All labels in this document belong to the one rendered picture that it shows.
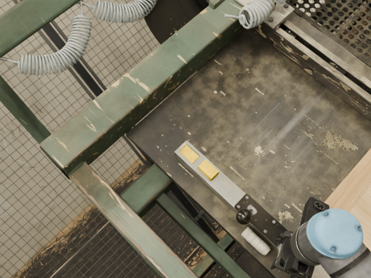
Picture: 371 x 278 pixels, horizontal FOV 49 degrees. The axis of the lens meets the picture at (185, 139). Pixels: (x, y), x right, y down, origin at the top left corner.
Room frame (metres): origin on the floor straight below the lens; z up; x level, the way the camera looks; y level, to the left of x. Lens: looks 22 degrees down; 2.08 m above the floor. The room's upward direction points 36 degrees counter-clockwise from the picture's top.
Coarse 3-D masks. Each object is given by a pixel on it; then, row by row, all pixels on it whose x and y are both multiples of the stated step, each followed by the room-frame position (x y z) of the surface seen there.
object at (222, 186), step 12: (180, 156) 1.02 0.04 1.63; (204, 156) 1.01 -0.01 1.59; (192, 168) 0.99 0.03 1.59; (216, 168) 0.98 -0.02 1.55; (204, 180) 0.97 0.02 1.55; (216, 180) 0.96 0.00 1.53; (228, 180) 0.95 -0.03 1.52; (216, 192) 0.94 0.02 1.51; (228, 192) 0.93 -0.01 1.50; (240, 192) 0.93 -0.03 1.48; (228, 204) 0.93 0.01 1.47; (252, 228) 0.88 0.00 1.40; (264, 240) 0.86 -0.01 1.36; (312, 276) 0.75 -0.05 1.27; (324, 276) 0.75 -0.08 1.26
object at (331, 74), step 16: (240, 0) 1.25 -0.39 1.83; (272, 16) 1.19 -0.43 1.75; (256, 32) 1.28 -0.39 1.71; (272, 32) 1.21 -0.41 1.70; (288, 32) 1.19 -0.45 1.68; (288, 48) 1.18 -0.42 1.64; (304, 48) 1.14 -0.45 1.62; (320, 48) 1.13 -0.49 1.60; (304, 64) 1.15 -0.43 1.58; (320, 64) 1.09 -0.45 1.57; (336, 64) 1.09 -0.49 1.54; (320, 80) 1.12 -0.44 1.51; (336, 80) 1.06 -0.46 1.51; (352, 80) 1.06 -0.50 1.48; (368, 80) 1.03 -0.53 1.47; (352, 96) 1.03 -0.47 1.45; (368, 96) 1.00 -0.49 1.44; (368, 112) 1.01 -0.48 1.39
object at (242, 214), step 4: (244, 208) 0.80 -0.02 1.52; (248, 208) 0.88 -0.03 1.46; (252, 208) 0.87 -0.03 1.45; (256, 208) 0.87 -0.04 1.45; (240, 212) 0.79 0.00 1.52; (244, 212) 0.79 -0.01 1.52; (248, 212) 0.79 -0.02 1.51; (252, 212) 0.87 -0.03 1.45; (256, 212) 0.87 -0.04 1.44; (236, 216) 0.80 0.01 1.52; (240, 216) 0.79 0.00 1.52; (244, 216) 0.78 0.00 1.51; (248, 216) 0.78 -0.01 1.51; (240, 220) 0.78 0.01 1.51; (244, 220) 0.78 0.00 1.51; (248, 220) 0.78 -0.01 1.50; (244, 224) 0.79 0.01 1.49
